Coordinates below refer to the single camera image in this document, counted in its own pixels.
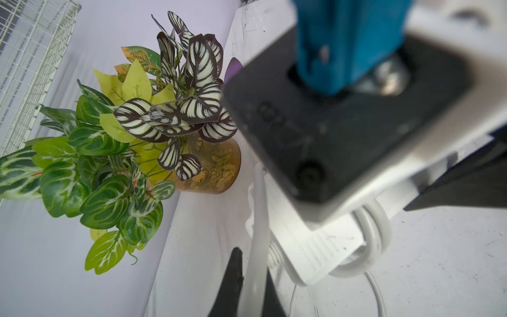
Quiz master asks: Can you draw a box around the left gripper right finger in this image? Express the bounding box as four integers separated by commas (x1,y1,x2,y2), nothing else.
261,271,287,317

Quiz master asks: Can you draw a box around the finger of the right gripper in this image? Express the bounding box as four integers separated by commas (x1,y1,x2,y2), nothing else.
404,126,506,211

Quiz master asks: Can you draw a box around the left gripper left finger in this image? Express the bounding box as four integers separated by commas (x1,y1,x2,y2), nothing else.
209,247,244,317

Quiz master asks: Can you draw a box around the white power cord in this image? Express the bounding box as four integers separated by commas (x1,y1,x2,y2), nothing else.
236,162,393,317

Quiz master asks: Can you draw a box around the white power strip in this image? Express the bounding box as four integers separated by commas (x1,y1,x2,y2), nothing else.
264,136,492,286

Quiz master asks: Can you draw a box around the artificial plant in amber vase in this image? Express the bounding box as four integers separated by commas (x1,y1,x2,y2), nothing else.
1,11,241,275

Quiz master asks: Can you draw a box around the purple pink spatula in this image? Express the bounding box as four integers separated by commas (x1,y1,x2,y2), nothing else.
223,57,243,83

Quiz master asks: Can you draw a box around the white wire wall basket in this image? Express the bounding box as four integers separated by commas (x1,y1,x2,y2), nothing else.
1,0,81,155

